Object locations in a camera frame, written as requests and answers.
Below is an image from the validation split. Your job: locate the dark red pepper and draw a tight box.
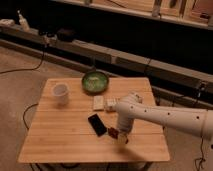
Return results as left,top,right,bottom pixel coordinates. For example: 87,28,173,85
107,127,119,139

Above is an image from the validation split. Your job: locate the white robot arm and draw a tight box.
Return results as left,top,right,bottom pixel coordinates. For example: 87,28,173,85
115,93,213,142

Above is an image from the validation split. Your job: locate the black smartphone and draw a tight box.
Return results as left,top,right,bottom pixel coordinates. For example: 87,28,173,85
88,114,107,136

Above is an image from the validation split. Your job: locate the white tube package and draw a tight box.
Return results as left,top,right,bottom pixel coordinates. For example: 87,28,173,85
105,98,118,112

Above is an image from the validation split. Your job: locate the wooden table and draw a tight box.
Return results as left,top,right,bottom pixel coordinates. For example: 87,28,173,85
18,78,170,163

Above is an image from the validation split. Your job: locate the green bowl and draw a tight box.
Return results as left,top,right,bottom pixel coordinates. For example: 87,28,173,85
82,71,109,94

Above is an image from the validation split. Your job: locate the black box on ledge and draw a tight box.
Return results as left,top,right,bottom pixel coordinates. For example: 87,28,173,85
57,29,75,42

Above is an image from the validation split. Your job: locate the white spray bottle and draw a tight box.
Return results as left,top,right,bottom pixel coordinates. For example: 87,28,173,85
17,11,30,31

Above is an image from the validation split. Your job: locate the black cable right floor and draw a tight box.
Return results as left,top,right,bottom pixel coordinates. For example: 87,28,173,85
194,136,213,171

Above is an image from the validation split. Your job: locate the black cable floor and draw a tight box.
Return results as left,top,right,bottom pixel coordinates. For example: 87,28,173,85
194,136,213,171
0,46,46,76

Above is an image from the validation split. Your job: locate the black cable left floor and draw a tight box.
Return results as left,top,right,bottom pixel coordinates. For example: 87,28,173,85
0,46,46,76

